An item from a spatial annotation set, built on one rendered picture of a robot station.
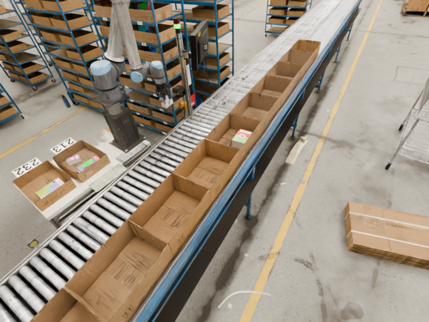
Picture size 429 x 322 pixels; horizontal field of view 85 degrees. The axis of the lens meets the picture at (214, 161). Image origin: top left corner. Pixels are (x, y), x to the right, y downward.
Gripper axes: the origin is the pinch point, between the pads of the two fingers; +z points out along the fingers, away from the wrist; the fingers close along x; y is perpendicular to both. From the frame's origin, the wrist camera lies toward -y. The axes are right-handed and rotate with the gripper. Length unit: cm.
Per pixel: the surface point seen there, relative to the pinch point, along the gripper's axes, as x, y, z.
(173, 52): -44, -69, -15
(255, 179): 96, 13, 42
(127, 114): -17.5, 31.9, -0.1
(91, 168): -19, 81, 23
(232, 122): 62, -9, 9
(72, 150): -57, 73, 25
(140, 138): -16.7, 28.9, 28.1
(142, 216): 60, 99, 8
